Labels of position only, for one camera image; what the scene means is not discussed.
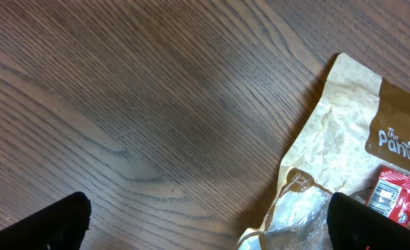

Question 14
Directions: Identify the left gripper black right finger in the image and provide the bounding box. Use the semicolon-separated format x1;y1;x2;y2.
327;192;410;250

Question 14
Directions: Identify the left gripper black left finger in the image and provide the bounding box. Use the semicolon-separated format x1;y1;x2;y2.
0;192;92;250

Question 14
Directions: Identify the red stick sachet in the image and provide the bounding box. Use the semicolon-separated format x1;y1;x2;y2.
366;167;410;227

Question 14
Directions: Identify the beige snack bag red label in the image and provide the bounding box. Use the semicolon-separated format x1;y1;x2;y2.
237;53;410;250

